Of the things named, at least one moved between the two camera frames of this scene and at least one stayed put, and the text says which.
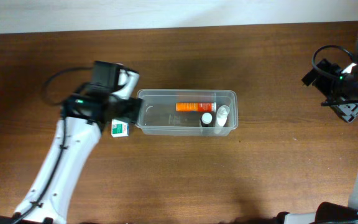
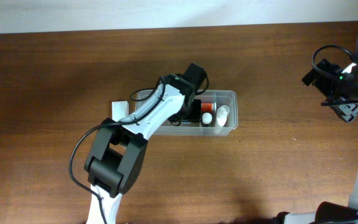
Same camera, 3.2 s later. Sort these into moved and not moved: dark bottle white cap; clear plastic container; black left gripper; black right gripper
Moved: black left gripper
Not moved: black right gripper; clear plastic container; dark bottle white cap
